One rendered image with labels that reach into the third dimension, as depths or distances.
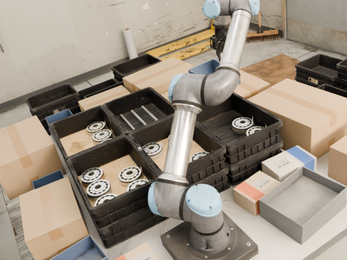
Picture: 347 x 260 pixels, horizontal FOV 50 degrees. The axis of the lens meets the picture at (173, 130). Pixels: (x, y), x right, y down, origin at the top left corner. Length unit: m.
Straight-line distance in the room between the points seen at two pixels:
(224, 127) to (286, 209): 0.55
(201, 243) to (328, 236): 0.47
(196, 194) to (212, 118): 0.74
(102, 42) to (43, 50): 0.74
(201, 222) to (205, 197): 0.09
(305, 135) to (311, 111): 0.13
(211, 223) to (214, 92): 0.46
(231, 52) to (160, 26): 3.94
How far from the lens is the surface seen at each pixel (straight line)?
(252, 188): 1.59
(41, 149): 1.97
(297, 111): 1.83
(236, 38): 1.46
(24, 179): 2.03
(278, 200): 1.57
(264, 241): 1.50
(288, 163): 1.69
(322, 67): 3.49
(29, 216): 1.65
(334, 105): 1.88
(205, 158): 1.52
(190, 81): 1.38
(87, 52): 4.98
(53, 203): 1.65
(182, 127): 1.36
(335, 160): 1.69
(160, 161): 1.72
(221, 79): 1.36
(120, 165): 1.76
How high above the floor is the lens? 1.84
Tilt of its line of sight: 32 degrees down
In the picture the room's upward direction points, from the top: 12 degrees counter-clockwise
